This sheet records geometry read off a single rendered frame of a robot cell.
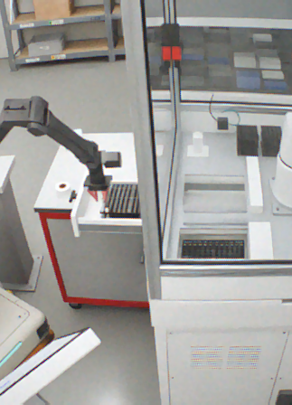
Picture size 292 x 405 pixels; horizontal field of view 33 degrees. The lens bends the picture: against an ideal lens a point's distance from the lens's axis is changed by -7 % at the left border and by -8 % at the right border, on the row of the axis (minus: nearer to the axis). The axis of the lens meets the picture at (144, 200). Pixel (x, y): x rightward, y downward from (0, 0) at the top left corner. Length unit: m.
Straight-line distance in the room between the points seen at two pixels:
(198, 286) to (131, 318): 1.26
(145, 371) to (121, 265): 0.56
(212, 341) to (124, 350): 0.93
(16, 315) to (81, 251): 0.47
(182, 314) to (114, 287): 1.00
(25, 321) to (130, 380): 0.59
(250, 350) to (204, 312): 0.30
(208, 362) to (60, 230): 0.96
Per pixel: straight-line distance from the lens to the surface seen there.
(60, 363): 1.16
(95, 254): 2.42
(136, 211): 1.95
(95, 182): 1.90
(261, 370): 1.94
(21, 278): 2.98
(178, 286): 1.51
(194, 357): 1.85
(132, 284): 2.53
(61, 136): 1.60
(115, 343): 2.63
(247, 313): 1.61
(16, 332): 2.43
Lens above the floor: 2.13
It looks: 38 degrees down
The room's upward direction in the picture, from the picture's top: 5 degrees counter-clockwise
